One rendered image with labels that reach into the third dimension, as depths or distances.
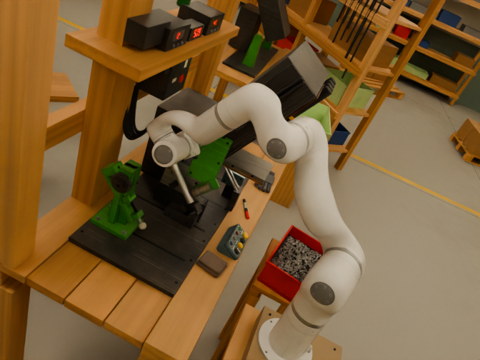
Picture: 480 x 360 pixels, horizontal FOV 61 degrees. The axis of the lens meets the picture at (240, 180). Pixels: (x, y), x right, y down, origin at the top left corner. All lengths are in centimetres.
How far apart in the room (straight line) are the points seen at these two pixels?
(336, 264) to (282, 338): 34
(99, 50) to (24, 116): 31
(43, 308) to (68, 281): 102
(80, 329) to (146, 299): 99
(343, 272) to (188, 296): 58
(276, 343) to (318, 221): 46
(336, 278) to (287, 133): 39
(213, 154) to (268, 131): 62
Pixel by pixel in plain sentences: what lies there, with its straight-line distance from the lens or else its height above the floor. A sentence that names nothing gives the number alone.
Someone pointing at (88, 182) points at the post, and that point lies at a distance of 161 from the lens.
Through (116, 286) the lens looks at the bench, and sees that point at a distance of 144.
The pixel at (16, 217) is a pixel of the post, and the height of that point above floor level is 111.
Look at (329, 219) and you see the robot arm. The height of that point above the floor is 144.
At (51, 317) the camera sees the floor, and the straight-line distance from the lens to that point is 241.
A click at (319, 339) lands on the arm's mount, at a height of 93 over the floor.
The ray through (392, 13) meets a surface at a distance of 396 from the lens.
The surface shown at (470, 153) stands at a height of 14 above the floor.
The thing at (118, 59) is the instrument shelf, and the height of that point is 154.
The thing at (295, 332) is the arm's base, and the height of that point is 107.
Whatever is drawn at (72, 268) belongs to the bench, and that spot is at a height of 88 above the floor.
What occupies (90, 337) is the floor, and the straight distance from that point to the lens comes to 236.
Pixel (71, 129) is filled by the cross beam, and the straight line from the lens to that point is 147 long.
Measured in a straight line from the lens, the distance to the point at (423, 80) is 1023.
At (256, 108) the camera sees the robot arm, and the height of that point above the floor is 160.
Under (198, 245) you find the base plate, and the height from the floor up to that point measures 90.
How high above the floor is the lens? 201
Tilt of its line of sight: 33 degrees down
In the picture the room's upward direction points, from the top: 24 degrees clockwise
